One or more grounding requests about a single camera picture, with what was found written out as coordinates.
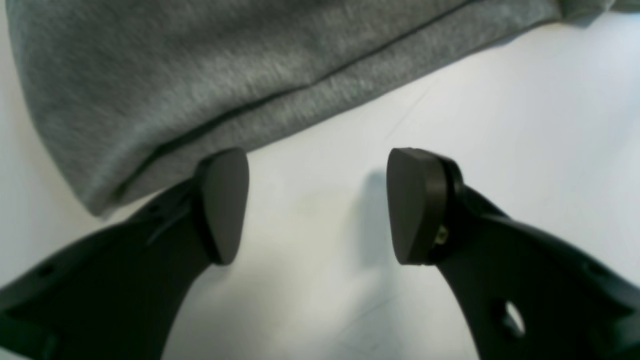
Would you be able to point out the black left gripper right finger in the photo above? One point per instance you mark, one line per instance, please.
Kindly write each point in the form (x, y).
(525, 294)

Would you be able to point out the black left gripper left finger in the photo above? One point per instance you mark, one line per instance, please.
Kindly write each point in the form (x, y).
(115, 294)

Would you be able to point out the grey T-shirt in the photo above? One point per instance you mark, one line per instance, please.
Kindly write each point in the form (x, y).
(129, 95)

